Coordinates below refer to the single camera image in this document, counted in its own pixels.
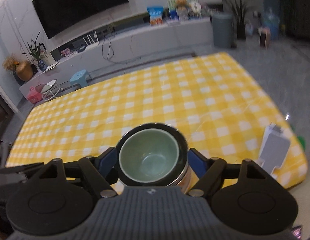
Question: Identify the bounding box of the brown woven vase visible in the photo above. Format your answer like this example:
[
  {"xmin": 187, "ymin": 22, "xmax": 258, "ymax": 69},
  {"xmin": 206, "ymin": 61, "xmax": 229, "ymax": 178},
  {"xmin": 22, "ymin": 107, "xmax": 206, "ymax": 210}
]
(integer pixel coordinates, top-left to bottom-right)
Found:
[{"xmin": 2, "ymin": 54, "xmax": 33, "ymax": 82}]

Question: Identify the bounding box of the small round side table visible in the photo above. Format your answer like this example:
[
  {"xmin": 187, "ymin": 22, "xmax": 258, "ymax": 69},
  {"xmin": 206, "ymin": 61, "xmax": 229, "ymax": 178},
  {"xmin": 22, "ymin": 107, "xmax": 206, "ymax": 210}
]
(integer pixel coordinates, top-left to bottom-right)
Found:
[{"xmin": 35, "ymin": 79, "xmax": 64, "ymax": 102}]

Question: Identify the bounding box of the blue snack bag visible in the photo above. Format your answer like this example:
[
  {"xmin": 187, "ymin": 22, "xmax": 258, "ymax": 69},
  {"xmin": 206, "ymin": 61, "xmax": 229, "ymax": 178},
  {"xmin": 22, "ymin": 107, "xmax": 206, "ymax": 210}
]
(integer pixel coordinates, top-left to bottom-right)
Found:
[{"xmin": 147, "ymin": 6, "xmax": 164, "ymax": 25}]

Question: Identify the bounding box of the blue water jug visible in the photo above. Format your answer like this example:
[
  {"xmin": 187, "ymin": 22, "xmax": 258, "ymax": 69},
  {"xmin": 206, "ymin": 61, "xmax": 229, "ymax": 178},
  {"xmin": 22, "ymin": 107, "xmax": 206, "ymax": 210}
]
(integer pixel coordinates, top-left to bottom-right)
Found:
[{"xmin": 263, "ymin": 8, "xmax": 280, "ymax": 40}]

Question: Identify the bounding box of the yellow white checked tablecloth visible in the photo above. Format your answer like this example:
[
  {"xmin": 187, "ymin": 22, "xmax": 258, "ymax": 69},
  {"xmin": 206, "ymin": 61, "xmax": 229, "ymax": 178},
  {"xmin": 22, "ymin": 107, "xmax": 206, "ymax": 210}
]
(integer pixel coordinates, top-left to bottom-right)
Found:
[{"xmin": 6, "ymin": 53, "xmax": 308, "ymax": 188}]

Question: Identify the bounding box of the white grey phone stand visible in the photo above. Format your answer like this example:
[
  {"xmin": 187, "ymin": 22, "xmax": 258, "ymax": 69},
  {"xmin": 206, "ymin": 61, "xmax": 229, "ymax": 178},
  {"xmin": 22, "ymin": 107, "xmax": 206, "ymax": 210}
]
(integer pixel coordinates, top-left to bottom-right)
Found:
[{"xmin": 256, "ymin": 124, "xmax": 291, "ymax": 175}]

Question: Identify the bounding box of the white wifi router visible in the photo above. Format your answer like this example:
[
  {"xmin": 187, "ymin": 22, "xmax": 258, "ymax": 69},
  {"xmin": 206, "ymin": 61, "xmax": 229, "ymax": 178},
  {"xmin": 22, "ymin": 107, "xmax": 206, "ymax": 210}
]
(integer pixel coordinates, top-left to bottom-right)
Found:
[{"xmin": 82, "ymin": 31, "xmax": 100, "ymax": 50}]

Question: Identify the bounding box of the light blue plastic stool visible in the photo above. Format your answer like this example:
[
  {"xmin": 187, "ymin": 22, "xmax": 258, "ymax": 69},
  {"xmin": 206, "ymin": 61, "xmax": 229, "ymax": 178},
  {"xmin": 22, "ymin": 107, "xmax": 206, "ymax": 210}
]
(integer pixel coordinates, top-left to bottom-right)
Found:
[{"xmin": 69, "ymin": 69, "xmax": 93, "ymax": 90}]

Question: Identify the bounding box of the pink basket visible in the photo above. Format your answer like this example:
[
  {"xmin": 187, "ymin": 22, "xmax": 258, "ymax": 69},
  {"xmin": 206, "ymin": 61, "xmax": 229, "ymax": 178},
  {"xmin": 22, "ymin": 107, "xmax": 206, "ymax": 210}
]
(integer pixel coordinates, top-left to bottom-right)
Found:
[{"xmin": 26, "ymin": 87, "xmax": 43, "ymax": 104}]

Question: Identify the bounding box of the dark cabinet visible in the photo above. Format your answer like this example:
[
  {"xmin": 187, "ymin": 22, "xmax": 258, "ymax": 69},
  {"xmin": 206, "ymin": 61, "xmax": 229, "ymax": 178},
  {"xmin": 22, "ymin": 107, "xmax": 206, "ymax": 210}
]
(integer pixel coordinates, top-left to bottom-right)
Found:
[{"xmin": 286, "ymin": 0, "xmax": 310, "ymax": 41}]

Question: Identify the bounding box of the plant in blue vase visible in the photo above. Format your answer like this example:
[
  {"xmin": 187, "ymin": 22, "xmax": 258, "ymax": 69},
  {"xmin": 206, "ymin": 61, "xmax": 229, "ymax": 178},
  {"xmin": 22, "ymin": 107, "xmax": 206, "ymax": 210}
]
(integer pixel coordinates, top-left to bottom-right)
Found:
[{"xmin": 24, "ymin": 32, "xmax": 48, "ymax": 72}]

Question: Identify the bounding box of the large stainless steel bowl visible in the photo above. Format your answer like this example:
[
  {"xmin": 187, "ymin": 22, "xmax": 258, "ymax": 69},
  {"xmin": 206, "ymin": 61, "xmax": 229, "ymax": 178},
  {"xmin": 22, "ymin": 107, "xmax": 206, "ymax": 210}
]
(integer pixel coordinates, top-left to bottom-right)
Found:
[{"xmin": 115, "ymin": 122, "xmax": 191, "ymax": 192}]

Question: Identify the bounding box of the potted long-leaf plant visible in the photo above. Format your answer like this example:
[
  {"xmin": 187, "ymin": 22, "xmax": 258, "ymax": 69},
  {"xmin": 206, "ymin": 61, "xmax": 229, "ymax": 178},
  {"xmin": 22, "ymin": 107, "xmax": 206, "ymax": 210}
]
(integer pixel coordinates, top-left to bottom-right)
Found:
[{"xmin": 222, "ymin": 0, "xmax": 255, "ymax": 40}]

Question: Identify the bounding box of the teddy bear toy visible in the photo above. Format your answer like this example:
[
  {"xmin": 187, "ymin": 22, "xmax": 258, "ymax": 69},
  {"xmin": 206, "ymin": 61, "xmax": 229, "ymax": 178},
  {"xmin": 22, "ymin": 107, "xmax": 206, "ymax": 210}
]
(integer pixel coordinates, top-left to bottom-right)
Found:
[{"xmin": 175, "ymin": 0, "xmax": 188, "ymax": 16}]

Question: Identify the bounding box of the black cable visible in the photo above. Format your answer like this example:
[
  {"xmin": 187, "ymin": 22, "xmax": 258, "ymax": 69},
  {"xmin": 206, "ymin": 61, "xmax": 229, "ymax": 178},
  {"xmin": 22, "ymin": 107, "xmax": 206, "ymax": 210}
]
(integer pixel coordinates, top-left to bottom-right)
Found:
[{"xmin": 102, "ymin": 33, "xmax": 136, "ymax": 65}]

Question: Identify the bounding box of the white long tv cabinet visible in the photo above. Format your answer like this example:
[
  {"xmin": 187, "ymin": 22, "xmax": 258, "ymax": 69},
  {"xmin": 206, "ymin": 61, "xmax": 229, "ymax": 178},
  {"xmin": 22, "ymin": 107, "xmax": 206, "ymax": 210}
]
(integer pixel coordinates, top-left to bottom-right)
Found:
[{"xmin": 19, "ymin": 18, "xmax": 213, "ymax": 96}]

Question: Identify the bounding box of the grey-green trash bin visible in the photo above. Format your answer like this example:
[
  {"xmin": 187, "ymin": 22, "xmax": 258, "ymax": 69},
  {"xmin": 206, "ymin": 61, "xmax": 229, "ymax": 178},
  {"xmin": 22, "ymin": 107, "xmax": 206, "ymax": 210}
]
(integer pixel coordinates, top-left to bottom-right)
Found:
[{"xmin": 212, "ymin": 12, "xmax": 234, "ymax": 49}]

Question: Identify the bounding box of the black wall television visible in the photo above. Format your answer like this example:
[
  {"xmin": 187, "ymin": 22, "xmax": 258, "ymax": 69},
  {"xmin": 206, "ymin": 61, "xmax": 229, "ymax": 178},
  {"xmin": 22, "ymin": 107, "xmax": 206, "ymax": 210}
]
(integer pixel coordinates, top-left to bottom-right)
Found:
[{"xmin": 32, "ymin": 0, "xmax": 128, "ymax": 38}]

